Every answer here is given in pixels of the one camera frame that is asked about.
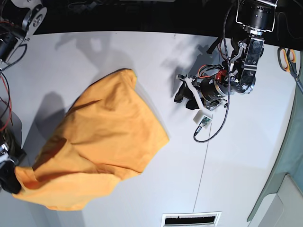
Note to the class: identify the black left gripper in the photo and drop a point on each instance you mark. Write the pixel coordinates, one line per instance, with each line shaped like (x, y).
(208, 92)

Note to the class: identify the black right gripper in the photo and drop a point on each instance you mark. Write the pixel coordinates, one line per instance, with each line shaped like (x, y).
(8, 180)

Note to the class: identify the orange t-shirt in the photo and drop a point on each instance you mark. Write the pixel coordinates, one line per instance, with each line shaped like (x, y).
(109, 134)

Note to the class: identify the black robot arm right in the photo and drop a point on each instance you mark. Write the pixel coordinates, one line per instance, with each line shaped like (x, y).
(19, 20)

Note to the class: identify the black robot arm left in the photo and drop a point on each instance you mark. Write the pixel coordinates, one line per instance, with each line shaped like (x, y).
(239, 69)

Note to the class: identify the white vent grille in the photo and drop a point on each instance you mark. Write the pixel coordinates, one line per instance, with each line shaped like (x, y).
(206, 219)

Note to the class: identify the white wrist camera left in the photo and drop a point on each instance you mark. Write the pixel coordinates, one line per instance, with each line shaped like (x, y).
(202, 120)

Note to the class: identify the orange handled scissors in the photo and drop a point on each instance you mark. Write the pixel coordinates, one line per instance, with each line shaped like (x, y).
(287, 62)

